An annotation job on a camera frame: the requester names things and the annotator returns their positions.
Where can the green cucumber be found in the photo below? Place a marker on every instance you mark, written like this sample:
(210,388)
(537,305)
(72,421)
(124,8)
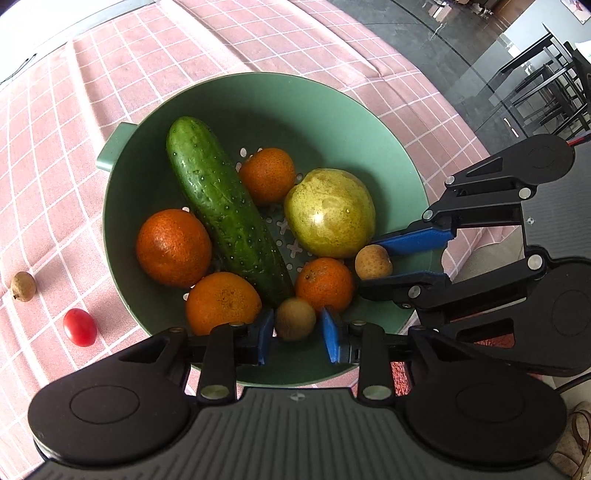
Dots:
(226,212)

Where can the large green pear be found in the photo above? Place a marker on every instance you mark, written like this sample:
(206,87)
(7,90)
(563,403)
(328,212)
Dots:
(330,212)

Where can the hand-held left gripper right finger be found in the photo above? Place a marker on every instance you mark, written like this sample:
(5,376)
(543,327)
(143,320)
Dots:
(330,340)

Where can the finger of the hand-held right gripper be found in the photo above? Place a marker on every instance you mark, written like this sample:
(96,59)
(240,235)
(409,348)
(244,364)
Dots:
(461,288)
(415,240)

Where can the beige sandal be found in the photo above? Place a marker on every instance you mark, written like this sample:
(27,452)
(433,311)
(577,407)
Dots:
(577,438)

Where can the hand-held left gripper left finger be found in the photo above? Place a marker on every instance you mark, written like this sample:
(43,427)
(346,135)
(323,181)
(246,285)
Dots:
(264,339)

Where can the orange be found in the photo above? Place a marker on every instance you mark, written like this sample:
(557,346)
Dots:
(221,302)
(173,248)
(268,176)
(325,285)

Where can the green plastic colander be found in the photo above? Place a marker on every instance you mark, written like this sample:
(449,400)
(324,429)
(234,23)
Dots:
(295,120)

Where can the pink checked tablecloth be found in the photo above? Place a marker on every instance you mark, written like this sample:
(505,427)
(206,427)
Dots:
(60,184)

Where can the small brown longan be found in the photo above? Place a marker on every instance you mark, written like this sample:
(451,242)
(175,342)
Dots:
(23,286)
(374,262)
(295,319)

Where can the red cherry tomato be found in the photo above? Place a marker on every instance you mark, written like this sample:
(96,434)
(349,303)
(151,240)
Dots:
(79,327)

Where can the black dining chair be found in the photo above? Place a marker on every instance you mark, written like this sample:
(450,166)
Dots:
(554,106)
(535,60)

